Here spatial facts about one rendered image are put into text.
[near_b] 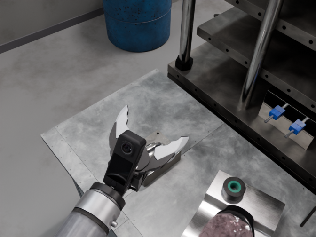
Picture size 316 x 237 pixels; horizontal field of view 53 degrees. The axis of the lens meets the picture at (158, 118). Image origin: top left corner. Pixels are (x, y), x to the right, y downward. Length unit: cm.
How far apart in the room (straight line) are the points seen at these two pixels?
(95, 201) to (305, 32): 99
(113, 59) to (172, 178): 193
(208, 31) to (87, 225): 125
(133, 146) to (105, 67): 249
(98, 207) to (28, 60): 279
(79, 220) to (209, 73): 135
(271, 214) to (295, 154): 41
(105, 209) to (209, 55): 145
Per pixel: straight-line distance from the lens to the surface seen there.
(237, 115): 160
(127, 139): 54
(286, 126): 156
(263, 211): 122
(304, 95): 143
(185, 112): 156
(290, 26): 133
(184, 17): 160
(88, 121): 155
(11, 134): 270
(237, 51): 154
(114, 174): 59
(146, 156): 62
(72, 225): 56
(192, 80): 173
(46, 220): 225
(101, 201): 57
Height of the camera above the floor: 198
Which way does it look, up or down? 51 degrees down
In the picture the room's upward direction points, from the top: straight up
